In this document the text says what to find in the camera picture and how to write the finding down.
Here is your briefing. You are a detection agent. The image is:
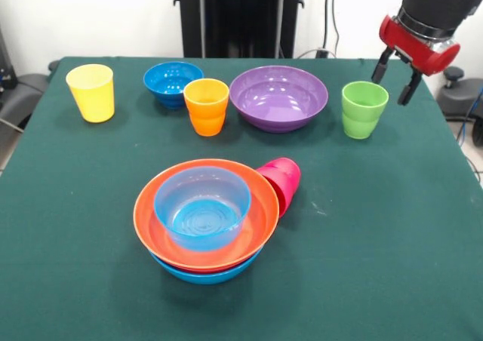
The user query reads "small light blue bowl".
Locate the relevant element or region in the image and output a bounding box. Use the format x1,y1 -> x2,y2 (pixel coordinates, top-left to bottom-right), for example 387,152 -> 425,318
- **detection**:
153,167 -> 252,252

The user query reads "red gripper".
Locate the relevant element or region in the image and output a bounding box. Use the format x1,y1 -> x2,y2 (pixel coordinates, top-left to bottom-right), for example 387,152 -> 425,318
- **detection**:
371,14 -> 461,106

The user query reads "large light blue bowl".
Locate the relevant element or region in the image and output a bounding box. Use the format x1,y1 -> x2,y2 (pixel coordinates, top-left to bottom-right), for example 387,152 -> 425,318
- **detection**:
149,247 -> 264,285

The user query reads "wide orange-red bowl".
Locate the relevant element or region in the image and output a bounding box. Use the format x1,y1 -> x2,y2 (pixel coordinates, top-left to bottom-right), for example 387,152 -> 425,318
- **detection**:
133,158 -> 281,270

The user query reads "black equipment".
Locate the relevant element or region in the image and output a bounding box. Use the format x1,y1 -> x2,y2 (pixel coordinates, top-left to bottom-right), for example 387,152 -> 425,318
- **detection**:
0,27 -> 18,89

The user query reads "dark green tablecloth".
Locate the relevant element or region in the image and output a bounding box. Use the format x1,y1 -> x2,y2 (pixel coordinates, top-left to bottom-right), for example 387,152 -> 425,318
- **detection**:
0,56 -> 483,341

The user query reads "pink plastic cup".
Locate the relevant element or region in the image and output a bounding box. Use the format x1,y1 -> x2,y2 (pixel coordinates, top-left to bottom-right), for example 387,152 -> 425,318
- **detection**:
256,157 -> 302,220

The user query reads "yellow plastic cup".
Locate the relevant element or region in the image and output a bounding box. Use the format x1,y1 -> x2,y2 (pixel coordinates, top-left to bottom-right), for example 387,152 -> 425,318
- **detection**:
65,63 -> 115,124

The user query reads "small orange-red bowl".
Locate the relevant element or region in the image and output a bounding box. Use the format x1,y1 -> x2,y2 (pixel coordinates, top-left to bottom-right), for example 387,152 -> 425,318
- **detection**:
165,248 -> 262,275

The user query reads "orange plastic cup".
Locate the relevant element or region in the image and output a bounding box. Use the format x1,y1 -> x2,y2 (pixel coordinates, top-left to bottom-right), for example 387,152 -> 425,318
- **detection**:
183,78 -> 230,137

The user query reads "green plastic cup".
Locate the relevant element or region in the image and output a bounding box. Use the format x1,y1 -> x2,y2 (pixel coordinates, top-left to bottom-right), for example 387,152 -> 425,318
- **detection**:
341,81 -> 390,140

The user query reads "small dark blue bowl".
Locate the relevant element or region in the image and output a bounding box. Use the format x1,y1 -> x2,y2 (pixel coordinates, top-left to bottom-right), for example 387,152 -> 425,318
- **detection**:
143,61 -> 205,110

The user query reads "purple plastic bowl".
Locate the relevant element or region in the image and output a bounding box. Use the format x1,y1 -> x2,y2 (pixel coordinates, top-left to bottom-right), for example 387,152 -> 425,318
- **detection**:
229,65 -> 329,134

